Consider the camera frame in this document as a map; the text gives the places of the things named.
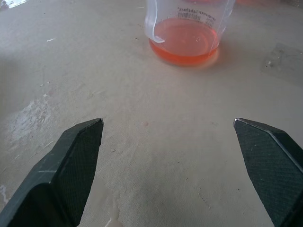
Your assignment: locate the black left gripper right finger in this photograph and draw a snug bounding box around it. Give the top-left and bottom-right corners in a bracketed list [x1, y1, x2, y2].
[233, 117, 303, 227]

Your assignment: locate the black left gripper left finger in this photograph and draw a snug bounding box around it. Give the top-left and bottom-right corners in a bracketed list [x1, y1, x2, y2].
[0, 118, 104, 227]

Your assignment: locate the plastic beaker with orange liquid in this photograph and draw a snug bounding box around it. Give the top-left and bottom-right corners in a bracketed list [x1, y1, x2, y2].
[144, 0, 236, 67]

